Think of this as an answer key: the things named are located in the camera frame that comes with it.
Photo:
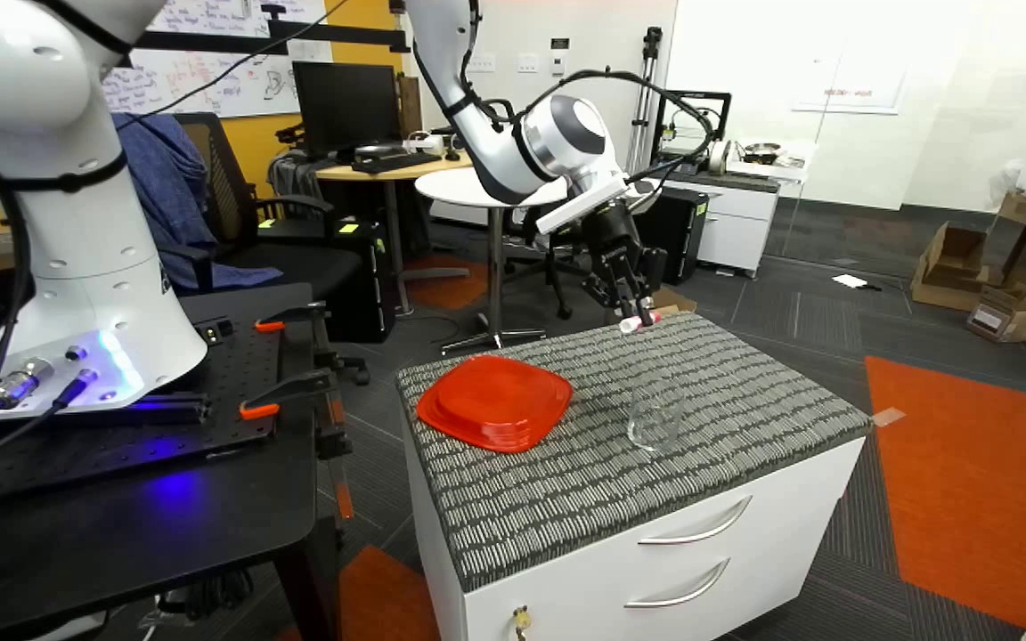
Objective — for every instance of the small brown cardboard piece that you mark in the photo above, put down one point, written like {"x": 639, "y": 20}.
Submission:
{"x": 680, "y": 302}

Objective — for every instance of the small flat cardboard box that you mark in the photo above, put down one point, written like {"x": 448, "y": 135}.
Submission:
{"x": 1002, "y": 322}

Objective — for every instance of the black box cabinet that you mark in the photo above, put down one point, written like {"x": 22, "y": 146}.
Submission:
{"x": 683, "y": 236}

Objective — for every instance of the black overhead frame bar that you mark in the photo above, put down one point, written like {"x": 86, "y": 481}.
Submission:
{"x": 252, "y": 40}

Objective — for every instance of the clear plastic cup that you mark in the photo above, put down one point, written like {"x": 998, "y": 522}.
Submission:
{"x": 662, "y": 434}

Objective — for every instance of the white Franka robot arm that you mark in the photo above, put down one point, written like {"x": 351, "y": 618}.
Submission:
{"x": 62, "y": 236}

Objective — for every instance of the round white pedestal table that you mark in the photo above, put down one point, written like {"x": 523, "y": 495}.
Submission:
{"x": 452, "y": 188}

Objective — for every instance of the white wall thermostat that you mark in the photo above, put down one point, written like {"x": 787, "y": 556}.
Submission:
{"x": 556, "y": 57}

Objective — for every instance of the beige floor tape piece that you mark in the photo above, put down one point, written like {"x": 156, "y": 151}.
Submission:
{"x": 888, "y": 417}

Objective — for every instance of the black computer tower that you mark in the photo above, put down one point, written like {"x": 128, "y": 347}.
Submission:
{"x": 365, "y": 287}

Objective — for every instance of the red square plate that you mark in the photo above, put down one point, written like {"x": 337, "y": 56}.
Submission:
{"x": 498, "y": 405}

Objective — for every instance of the black swivel chair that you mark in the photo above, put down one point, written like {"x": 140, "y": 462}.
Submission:
{"x": 555, "y": 269}

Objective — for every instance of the black computer monitor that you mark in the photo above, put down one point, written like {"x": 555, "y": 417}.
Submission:
{"x": 349, "y": 108}

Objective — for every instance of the black frame 3D printer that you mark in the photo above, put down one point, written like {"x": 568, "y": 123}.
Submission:
{"x": 710, "y": 119}

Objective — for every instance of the open cardboard box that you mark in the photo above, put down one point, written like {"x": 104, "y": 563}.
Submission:
{"x": 945, "y": 280}

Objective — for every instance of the blue jacket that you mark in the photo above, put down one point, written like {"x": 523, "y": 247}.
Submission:
{"x": 161, "y": 189}

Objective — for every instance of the grey striped patterned mat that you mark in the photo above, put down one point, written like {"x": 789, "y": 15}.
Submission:
{"x": 751, "y": 387}

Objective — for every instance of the small dark desk gadget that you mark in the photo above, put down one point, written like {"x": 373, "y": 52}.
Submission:
{"x": 759, "y": 151}

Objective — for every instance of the white drawer cabinet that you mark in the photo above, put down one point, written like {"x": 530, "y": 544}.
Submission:
{"x": 560, "y": 592}

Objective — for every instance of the whiteboard with writing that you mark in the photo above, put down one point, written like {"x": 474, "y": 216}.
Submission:
{"x": 239, "y": 88}

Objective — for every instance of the round wooden desk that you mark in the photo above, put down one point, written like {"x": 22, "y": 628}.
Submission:
{"x": 407, "y": 173}

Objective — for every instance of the black robot table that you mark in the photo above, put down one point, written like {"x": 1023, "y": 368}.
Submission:
{"x": 122, "y": 522}

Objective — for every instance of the low white cabinet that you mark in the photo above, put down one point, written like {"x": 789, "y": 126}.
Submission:
{"x": 734, "y": 226}

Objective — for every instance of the white paper sheet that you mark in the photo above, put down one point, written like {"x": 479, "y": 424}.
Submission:
{"x": 851, "y": 281}

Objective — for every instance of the black keyboard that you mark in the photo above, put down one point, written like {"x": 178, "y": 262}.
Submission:
{"x": 394, "y": 158}

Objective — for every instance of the cabinet key lock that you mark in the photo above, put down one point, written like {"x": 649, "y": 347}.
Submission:
{"x": 523, "y": 620}

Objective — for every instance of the black camera tripod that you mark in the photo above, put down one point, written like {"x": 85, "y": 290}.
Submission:
{"x": 655, "y": 48}

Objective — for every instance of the black office chair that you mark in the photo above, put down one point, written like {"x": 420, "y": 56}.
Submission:
{"x": 300, "y": 269}

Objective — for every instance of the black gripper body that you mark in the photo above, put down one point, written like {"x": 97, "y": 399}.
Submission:
{"x": 628, "y": 249}

